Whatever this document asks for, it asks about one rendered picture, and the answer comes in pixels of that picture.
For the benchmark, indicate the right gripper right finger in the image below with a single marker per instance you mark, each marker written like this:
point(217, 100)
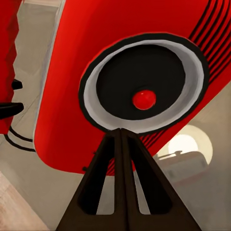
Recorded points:
point(168, 212)

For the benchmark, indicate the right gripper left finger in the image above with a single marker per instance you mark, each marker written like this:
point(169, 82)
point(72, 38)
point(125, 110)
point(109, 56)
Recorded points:
point(80, 214)

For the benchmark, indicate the coffee table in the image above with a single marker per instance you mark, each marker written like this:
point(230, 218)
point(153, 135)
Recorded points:
point(196, 161)

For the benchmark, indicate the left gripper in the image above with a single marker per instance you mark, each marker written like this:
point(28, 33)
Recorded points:
point(11, 109)

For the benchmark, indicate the radio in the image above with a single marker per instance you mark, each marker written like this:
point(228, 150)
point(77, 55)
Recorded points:
point(149, 66)

